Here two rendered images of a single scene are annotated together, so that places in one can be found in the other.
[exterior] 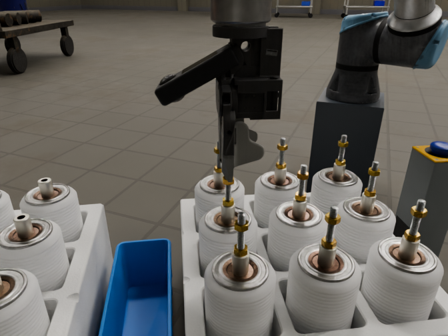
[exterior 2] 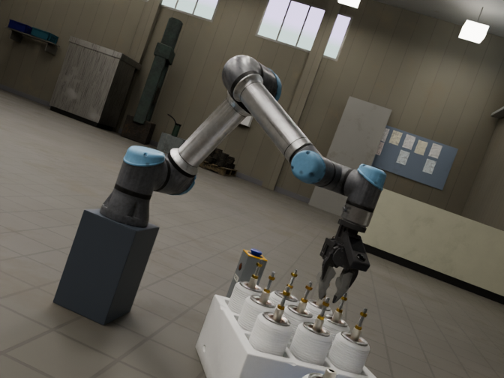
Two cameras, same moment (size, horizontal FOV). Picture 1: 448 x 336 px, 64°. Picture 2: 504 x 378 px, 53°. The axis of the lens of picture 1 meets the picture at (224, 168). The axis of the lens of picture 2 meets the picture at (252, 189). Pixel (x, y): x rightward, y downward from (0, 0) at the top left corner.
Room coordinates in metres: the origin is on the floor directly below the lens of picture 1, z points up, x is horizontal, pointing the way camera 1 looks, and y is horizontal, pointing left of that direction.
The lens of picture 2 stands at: (1.01, 1.21, 0.62)
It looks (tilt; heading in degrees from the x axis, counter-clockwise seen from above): 4 degrees down; 259
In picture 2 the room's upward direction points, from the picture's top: 20 degrees clockwise
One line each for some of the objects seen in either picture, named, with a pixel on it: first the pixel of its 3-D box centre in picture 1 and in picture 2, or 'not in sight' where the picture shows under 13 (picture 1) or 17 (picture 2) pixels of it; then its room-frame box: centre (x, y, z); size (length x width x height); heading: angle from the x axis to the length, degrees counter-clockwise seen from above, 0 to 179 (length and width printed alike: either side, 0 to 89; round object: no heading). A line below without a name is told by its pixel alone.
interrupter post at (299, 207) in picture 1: (299, 207); (301, 307); (0.50, -0.12, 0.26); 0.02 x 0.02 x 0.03
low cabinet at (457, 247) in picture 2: not in sight; (430, 238); (-2.63, -4.85, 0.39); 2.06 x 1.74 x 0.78; 158
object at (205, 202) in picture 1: (219, 224); (264, 352); (0.60, 0.01, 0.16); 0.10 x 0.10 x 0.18
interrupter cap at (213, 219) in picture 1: (228, 219); (316, 329); (0.49, -0.01, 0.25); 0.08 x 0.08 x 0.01
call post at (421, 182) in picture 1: (419, 223); (238, 298); (0.61, -0.40, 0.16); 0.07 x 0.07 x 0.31; 7
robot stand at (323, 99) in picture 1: (344, 143); (108, 262); (1.05, -0.38, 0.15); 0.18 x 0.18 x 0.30; 68
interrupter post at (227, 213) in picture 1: (228, 213); (318, 325); (0.49, -0.01, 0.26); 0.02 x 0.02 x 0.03
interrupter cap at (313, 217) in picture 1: (299, 214); (300, 311); (0.50, -0.12, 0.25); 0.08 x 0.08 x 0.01
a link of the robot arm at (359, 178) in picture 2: not in sight; (365, 187); (0.49, -0.02, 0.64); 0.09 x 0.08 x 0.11; 136
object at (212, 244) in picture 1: (227, 263); (304, 361); (0.49, -0.01, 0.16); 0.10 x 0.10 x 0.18
